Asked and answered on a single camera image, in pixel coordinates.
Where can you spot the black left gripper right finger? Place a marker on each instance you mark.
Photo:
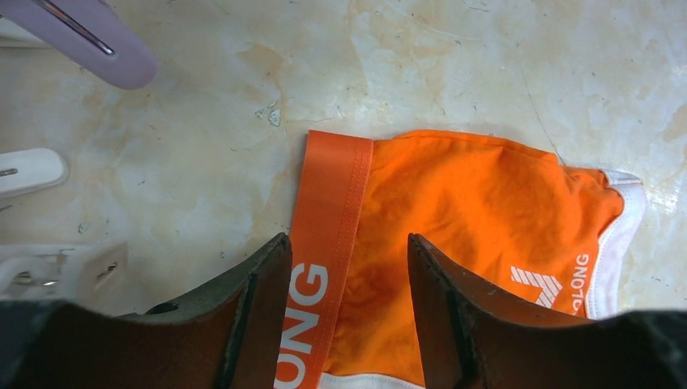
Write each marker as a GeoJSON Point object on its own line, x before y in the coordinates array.
{"type": "Point", "coordinates": [474, 334]}

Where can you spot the orange underwear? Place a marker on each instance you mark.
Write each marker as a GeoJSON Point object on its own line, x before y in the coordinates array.
{"type": "Point", "coordinates": [551, 234]}

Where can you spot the white clothes peg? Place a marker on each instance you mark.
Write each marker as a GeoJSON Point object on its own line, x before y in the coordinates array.
{"type": "Point", "coordinates": [32, 169]}

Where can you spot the white multi-clip hanger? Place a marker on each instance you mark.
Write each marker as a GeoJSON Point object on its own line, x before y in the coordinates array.
{"type": "Point", "coordinates": [85, 274]}

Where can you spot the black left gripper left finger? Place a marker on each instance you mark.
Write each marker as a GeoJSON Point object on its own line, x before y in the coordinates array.
{"type": "Point", "coordinates": [223, 334]}

